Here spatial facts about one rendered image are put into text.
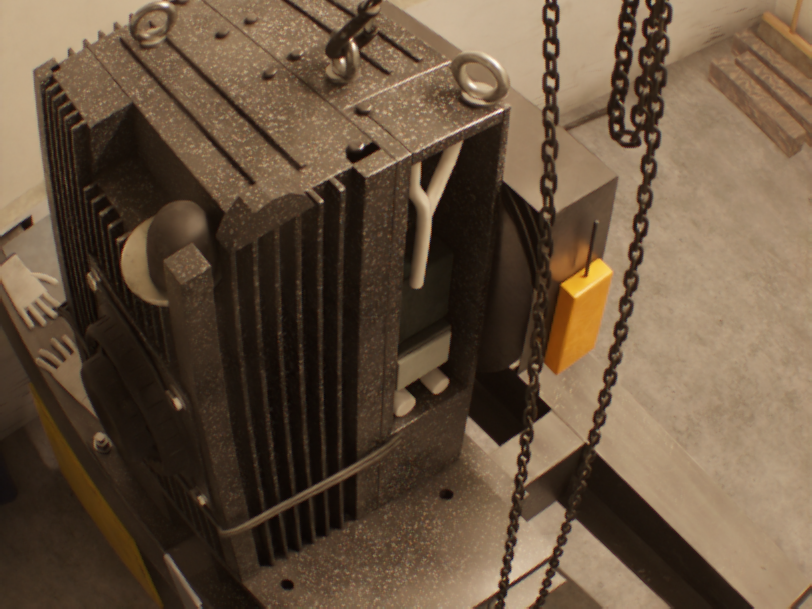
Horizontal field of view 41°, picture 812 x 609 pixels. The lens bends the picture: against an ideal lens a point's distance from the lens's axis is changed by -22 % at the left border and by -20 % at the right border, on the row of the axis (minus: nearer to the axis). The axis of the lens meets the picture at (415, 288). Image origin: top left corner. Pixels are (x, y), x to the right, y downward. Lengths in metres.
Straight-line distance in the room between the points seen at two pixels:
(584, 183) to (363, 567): 0.67
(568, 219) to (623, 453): 0.86
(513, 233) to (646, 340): 1.76
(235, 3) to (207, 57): 0.13
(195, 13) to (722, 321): 2.19
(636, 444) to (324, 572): 0.73
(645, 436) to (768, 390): 1.06
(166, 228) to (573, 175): 0.51
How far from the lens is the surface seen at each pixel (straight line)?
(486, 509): 1.92
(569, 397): 2.35
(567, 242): 1.55
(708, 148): 3.92
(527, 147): 1.55
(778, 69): 4.30
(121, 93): 1.47
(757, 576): 2.23
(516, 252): 1.60
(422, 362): 1.71
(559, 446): 2.29
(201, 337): 1.32
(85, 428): 2.31
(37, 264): 2.59
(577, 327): 1.66
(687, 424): 3.19
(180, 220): 1.30
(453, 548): 1.88
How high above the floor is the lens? 2.55
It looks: 50 degrees down
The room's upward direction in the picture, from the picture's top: 5 degrees clockwise
